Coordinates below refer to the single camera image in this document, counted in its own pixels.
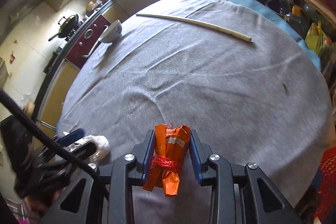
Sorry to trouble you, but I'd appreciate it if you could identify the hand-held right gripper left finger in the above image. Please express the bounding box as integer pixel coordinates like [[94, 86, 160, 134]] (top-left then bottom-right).
[[42, 129, 156, 224]]

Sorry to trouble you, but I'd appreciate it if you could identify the orange wrapper bundle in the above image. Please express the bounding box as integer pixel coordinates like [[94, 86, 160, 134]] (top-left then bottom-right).
[[142, 124, 191, 197]]

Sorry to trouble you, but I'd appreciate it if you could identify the clear plastic bag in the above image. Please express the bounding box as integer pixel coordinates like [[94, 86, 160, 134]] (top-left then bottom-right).
[[79, 135, 111, 163]]

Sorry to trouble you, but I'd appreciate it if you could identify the long pale wooden stick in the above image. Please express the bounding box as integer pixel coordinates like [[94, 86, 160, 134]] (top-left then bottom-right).
[[136, 13, 253, 44]]

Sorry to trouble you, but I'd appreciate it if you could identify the plastic oil bottle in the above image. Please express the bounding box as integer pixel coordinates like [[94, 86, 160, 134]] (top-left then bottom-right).
[[285, 5, 310, 38]]

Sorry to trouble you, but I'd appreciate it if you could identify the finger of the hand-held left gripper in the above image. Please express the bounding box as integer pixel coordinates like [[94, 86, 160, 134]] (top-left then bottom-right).
[[54, 128, 86, 148], [66, 142, 97, 161]]

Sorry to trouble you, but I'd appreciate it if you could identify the black gas stove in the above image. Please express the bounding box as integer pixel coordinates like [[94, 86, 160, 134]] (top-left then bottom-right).
[[43, 46, 69, 75]]

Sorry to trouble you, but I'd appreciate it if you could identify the black braided cable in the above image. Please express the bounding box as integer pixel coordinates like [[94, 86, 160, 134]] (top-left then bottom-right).
[[0, 90, 109, 203]]

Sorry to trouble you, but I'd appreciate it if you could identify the blue under cloth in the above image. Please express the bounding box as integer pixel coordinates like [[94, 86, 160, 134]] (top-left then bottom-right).
[[196, 0, 322, 69]]

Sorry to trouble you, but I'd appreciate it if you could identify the dark red built-in oven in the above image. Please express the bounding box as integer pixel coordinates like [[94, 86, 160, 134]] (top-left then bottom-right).
[[64, 15, 111, 71]]

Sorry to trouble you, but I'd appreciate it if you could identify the white ceramic bowl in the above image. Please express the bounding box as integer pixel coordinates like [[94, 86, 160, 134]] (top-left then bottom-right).
[[98, 19, 123, 44]]

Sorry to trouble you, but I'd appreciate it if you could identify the black wok with lid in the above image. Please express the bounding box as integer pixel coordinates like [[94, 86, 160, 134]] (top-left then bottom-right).
[[48, 13, 80, 42]]

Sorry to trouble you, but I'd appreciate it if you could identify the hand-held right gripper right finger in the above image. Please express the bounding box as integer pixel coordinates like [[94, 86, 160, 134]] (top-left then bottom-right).
[[189, 129, 302, 224]]

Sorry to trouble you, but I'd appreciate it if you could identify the grey tablecloth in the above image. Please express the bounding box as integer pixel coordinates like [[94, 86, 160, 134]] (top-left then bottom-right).
[[56, 0, 335, 224]]

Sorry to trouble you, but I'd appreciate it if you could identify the yellow packet bag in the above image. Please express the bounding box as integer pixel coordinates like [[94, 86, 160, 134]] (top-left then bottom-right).
[[304, 22, 331, 56]]

